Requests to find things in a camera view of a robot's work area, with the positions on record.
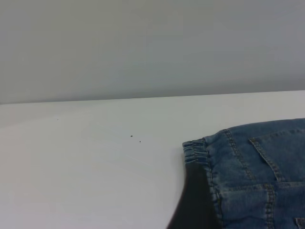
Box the blue denim pants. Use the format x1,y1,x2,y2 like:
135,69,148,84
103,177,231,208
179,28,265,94
182,117,305,229

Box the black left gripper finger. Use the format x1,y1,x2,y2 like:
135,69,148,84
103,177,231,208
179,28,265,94
166,164,223,229

